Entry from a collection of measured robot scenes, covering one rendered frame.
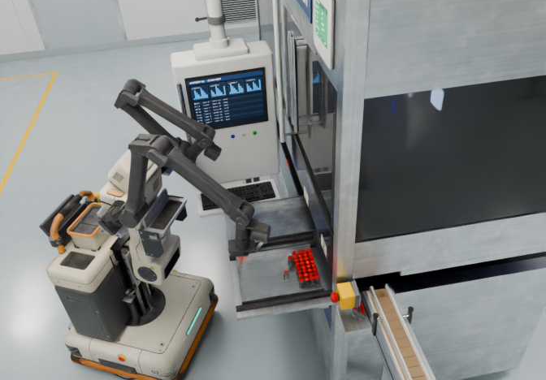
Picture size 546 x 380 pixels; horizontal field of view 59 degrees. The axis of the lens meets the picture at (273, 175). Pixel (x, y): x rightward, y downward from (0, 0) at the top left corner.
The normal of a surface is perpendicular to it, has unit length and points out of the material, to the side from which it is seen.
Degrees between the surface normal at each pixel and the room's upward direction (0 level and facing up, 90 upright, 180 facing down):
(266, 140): 90
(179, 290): 0
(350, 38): 90
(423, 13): 90
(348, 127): 90
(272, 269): 0
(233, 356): 0
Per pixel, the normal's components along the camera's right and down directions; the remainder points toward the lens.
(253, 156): 0.22, 0.58
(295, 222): -0.06, -0.80
